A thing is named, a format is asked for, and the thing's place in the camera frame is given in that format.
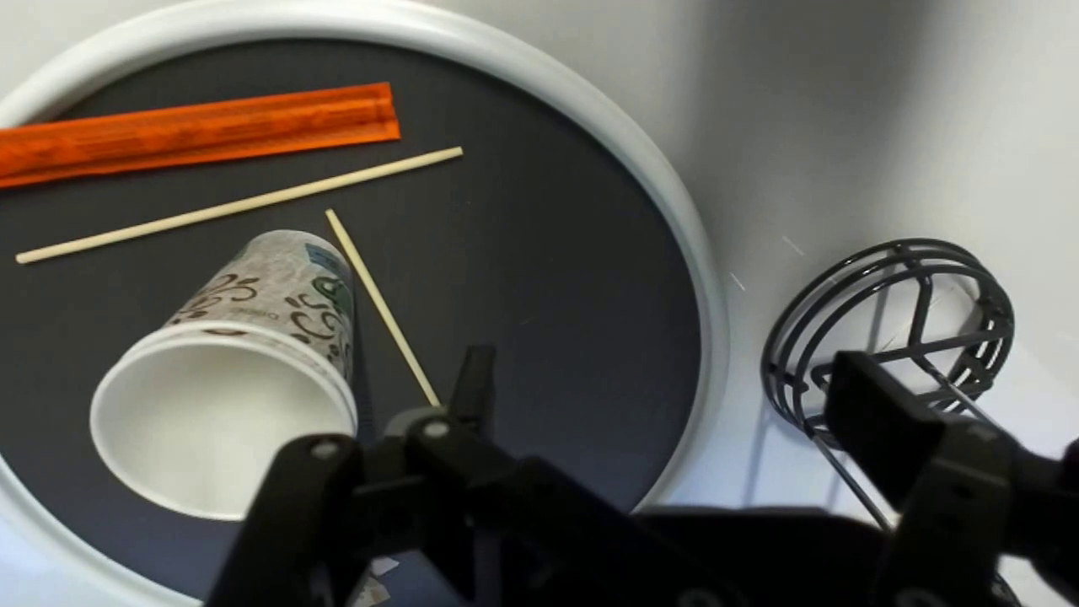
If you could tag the printed paper cup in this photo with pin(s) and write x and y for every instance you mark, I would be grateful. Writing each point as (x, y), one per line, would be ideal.
(214, 425)

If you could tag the round white-rimmed dark tray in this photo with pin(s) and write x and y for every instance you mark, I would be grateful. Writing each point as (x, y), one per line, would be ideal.
(541, 290)

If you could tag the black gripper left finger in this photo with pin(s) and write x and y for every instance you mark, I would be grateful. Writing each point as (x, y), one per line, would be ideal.
(304, 517)

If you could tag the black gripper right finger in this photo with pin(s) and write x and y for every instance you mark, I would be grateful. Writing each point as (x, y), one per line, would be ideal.
(957, 506)

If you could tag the thin wooden stick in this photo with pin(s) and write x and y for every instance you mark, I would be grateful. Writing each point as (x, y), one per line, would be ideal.
(240, 202)
(376, 305)

